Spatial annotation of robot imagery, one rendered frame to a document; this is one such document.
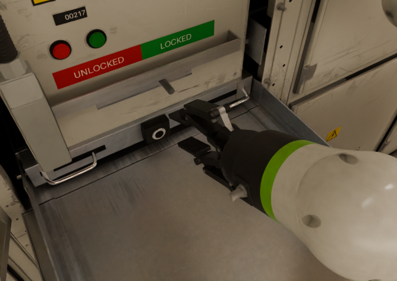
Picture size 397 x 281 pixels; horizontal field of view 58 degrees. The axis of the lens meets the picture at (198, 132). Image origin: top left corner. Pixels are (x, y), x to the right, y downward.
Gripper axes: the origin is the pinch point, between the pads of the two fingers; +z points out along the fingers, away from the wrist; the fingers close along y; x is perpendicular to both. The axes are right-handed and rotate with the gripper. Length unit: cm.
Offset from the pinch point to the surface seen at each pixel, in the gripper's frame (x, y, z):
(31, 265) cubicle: -36, 27, 30
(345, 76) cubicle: 61, 13, 22
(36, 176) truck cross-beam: -25.6, 3.7, 20.6
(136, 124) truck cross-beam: -3.5, 1.2, 19.0
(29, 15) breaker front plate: -15.9, -24.0, 5.9
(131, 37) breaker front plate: -1.3, -16.6, 10.0
